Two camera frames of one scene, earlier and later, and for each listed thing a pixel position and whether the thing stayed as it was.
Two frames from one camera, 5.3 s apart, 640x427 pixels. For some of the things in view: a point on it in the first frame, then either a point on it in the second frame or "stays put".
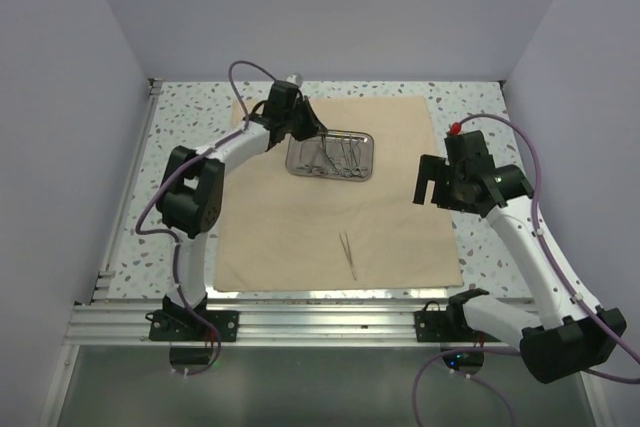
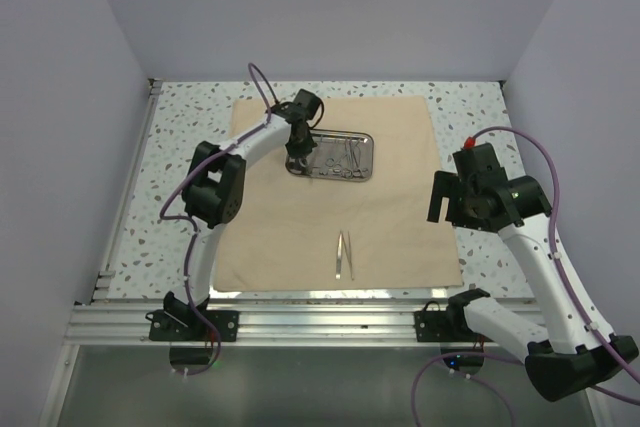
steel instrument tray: x=335 y=155 stays put
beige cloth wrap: x=276 y=234 stays put
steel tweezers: x=347 y=250 stays put
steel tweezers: x=324 y=146 -> x=338 y=259
